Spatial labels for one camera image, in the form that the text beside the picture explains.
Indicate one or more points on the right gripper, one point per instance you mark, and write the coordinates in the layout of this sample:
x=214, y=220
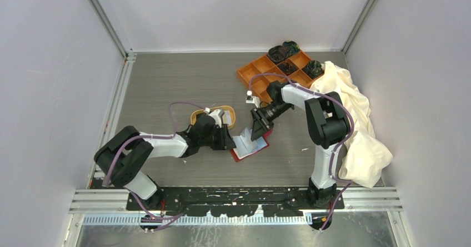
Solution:
x=257, y=131

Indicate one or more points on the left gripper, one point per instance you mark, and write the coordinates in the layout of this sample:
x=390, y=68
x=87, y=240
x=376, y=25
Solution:
x=225, y=141

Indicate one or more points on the red card holder wallet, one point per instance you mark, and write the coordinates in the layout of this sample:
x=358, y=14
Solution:
x=262, y=143

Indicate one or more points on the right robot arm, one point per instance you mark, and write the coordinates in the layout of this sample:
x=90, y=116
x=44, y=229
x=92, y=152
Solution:
x=328, y=126

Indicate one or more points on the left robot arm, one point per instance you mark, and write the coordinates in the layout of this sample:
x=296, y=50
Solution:
x=122, y=158

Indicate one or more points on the oval wooden card tray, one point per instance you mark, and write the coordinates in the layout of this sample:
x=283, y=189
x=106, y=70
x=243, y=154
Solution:
x=228, y=117

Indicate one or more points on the dark rolled sock in tray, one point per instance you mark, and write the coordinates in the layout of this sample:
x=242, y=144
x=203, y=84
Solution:
x=287, y=67

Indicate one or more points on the orange compartment tray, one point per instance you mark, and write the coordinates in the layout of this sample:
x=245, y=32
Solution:
x=259, y=73

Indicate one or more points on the dark camouflage rolled sock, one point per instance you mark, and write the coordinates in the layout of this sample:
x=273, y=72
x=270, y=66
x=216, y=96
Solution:
x=313, y=69

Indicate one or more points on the dark green rolled sock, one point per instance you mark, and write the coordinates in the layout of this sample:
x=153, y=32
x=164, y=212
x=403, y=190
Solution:
x=292, y=47

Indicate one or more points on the cream cloth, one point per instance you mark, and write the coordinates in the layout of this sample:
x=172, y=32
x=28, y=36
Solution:
x=366, y=156

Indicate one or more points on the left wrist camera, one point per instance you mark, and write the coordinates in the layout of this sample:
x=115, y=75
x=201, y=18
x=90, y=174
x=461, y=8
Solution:
x=216, y=114

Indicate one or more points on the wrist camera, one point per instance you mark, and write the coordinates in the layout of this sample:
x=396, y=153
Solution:
x=252, y=99
x=216, y=114

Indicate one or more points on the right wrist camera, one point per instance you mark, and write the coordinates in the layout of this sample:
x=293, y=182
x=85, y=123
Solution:
x=252, y=99

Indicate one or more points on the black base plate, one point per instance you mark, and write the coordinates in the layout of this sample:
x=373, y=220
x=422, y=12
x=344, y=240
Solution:
x=275, y=201

